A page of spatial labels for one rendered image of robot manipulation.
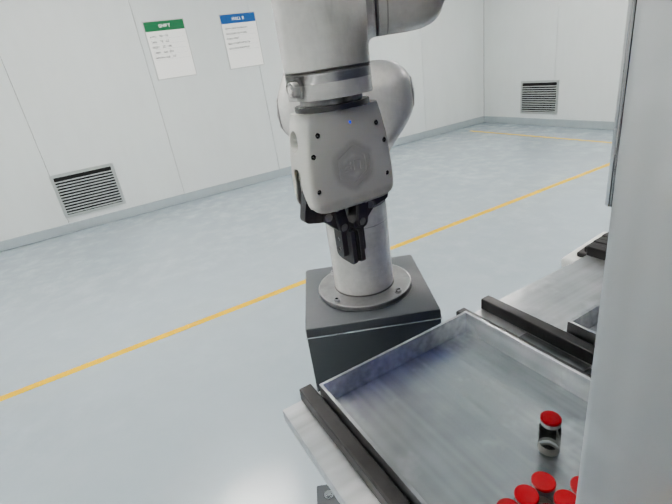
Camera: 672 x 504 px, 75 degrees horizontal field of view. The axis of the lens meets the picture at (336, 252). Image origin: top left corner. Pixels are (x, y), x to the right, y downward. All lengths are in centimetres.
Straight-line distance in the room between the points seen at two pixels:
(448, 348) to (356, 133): 37
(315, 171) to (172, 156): 496
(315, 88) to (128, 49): 492
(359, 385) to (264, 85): 516
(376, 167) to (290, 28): 15
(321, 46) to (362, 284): 52
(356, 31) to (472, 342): 47
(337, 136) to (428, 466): 36
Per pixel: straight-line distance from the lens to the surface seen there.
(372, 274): 83
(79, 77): 526
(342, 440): 54
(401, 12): 43
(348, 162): 44
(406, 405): 60
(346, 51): 42
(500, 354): 68
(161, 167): 536
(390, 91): 74
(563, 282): 88
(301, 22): 42
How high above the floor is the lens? 130
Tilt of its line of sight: 24 degrees down
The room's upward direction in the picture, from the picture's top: 9 degrees counter-clockwise
